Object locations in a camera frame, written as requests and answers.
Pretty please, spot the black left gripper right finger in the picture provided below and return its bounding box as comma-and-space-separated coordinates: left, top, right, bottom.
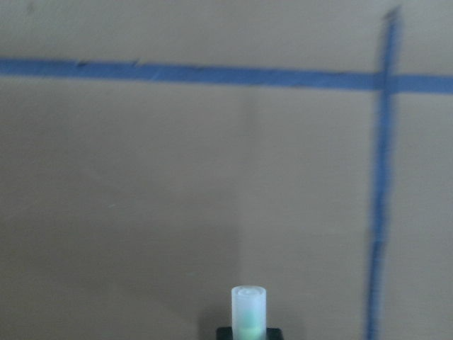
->
265, 328, 284, 340

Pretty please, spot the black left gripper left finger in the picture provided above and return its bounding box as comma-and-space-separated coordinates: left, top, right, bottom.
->
216, 327, 233, 340

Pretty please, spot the green highlighter pen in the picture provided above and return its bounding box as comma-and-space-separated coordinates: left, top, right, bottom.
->
231, 285, 267, 340

